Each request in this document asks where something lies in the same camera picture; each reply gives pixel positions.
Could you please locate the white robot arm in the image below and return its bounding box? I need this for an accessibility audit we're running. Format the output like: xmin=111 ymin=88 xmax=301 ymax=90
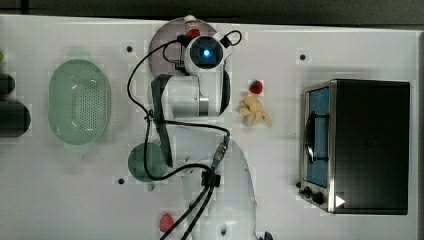
xmin=149 ymin=33 xmax=258 ymax=240

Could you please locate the silver toaster oven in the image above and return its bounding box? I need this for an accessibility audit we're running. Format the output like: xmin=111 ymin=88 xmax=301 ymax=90
xmin=296 ymin=79 xmax=410 ymax=215

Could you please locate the pink plush raspberry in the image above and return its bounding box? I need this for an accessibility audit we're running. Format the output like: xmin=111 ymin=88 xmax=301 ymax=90
xmin=159 ymin=213 xmax=174 ymax=233

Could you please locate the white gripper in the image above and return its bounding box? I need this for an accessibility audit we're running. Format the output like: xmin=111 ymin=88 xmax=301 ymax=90
xmin=177 ymin=33 xmax=234 ymax=76

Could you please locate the large black pan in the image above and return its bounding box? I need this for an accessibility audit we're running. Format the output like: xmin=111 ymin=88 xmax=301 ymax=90
xmin=0 ymin=100 xmax=31 ymax=138

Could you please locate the green oval colander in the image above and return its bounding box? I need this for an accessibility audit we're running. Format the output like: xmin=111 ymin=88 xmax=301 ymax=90
xmin=48 ymin=51 xmax=111 ymax=154

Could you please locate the red plush strawberry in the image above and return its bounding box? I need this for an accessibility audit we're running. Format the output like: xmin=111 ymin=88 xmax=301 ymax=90
xmin=249 ymin=80 xmax=263 ymax=95

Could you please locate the grey round plate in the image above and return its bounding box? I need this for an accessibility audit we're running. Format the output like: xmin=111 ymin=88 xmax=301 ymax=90
xmin=147 ymin=18 xmax=218 ymax=79

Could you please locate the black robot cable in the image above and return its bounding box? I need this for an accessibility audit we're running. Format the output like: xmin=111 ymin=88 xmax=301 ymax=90
xmin=126 ymin=29 xmax=243 ymax=240

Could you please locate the small black pot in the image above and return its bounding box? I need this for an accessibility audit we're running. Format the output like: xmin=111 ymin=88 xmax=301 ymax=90
xmin=0 ymin=73 xmax=16 ymax=96

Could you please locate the yellow plush banana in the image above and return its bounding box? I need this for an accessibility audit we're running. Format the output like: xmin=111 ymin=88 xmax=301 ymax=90
xmin=239 ymin=95 xmax=272 ymax=127

